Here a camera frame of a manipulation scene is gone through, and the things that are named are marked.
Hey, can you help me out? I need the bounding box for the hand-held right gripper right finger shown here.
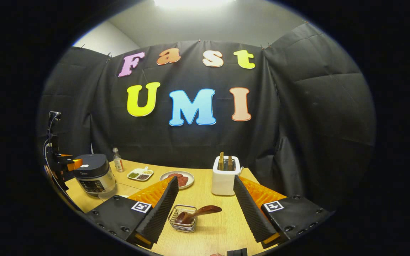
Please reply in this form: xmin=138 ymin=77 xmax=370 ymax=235
xmin=233 ymin=175 xmax=333 ymax=249

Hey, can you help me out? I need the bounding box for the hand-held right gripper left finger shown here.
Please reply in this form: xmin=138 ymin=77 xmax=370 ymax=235
xmin=85 ymin=176 xmax=179 ymax=249

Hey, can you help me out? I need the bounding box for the grey rice cooker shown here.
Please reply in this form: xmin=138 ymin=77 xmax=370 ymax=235
xmin=72 ymin=154 xmax=116 ymax=196

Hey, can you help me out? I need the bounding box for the wire chopstick holder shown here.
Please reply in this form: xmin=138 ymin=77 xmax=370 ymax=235
xmin=168 ymin=204 xmax=198 ymax=234

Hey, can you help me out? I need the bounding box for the brown wooden spoon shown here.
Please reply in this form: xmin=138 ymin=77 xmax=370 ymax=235
xmin=175 ymin=205 xmax=223 ymax=225

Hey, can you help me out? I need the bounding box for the white toaster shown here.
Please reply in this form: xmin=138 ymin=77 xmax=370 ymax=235
xmin=211 ymin=156 xmax=242 ymax=196

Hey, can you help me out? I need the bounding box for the white round plate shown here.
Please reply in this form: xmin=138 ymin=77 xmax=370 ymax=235
xmin=159 ymin=171 xmax=195 ymax=190

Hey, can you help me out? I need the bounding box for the clear glass bottle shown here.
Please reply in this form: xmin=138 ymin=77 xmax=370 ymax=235
xmin=112 ymin=148 xmax=125 ymax=173

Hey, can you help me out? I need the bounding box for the white divided bean dish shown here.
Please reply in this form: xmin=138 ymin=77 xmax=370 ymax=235
xmin=127 ymin=166 xmax=154 ymax=182

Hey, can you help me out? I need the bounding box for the black backdrop cloth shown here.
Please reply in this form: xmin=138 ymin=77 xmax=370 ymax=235
xmin=37 ymin=22 xmax=376 ymax=210

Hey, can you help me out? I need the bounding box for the large ceiling light panel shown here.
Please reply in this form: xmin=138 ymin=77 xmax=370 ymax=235
xmin=153 ymin=0 xmax=236 ymax=10

